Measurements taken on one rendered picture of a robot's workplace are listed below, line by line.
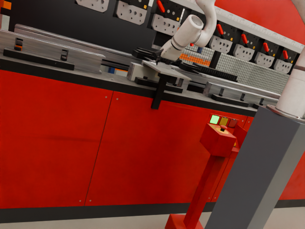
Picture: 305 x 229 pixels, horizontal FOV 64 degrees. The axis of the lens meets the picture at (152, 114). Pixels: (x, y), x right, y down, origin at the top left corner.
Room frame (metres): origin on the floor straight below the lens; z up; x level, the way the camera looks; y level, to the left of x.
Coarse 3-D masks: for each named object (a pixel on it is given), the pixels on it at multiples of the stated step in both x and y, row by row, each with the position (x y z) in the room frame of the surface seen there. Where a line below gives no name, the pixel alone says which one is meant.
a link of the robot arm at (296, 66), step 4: (304, 48) 1.02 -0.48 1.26; (304, 52) 1.02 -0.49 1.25; (300, 56) 1.04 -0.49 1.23; (304, 56) 1.02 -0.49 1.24; (300, 60) 1.03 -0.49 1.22; (304, 60) 1.01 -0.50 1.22; (296, 64) 1.04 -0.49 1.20; (300, 64) 1.02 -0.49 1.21; (304, 64) 1.01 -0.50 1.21; (296, 68) 1.03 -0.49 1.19; (300, 68) 1.01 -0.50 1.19; (304, 68) 1.00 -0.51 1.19
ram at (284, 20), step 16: (176, 0) 1.42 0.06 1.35; (224, 0) 1.56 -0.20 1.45; (240, 0) 1.61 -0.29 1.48; (256, 0) 1.66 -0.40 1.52; (272, 0) 1.72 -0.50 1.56; (288, 0) 1.78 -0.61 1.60; (224, 16) 1.57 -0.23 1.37; (240, 16) 1.63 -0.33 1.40; (256, 16) 1.68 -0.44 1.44; (272, 16) 1.74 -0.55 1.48; (288, 16) 1.80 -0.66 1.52; (256, 32) 1.71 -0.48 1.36; (288, 32) 1.83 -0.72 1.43; (304, 32) 1.90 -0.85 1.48; (288, 48) 1.86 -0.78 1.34
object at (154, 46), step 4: (156, 32) 1.43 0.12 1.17; (160, 32) 1.44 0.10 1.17; (156, 36) 1.43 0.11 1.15; (160, 36) 1.44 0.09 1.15; (164, 36) 1.45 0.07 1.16; (168, 36) 1.46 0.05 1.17; (156, 40) 1.43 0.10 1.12; (160, 40) 1.44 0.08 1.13; (164, 40) 1.45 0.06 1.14; (152, 44) 1.43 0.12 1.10; (156, 44) 1.43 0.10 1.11; (160, 44) 1.44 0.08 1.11; (156, 48) 1.45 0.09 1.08; (160, 48) 1.46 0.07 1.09
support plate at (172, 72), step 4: (148, 64) 1.31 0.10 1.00; (152, 64) 1.37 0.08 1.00; (152, 68) 1.25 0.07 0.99; (156, 68) 1.23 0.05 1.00; (160, 68) 1.28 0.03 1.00; (164, 68) 1.35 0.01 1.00; (160, 72) 1.17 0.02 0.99; (164, 72) 1.18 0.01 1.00; (168, 72) 1.22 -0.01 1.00; (172, 72) 1.27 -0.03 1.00; (176, 72) 1.33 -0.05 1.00; (176, 76) 1.21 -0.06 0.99; (180, 76) 1.22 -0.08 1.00; (184, 76) 1.26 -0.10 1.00
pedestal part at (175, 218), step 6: (174, 216) 1.34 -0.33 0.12; (180, 216) 1.36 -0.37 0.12; (168, 222) 1.34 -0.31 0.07; (174, 222) 1.29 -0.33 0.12; (180, 222) 1.30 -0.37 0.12; (198, 222) 1.36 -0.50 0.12; (168, 228) 1.31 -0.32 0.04; (174, 228) 1.25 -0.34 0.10; (180, 228) 1.25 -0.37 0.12; (198, 228) 1.30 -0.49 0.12
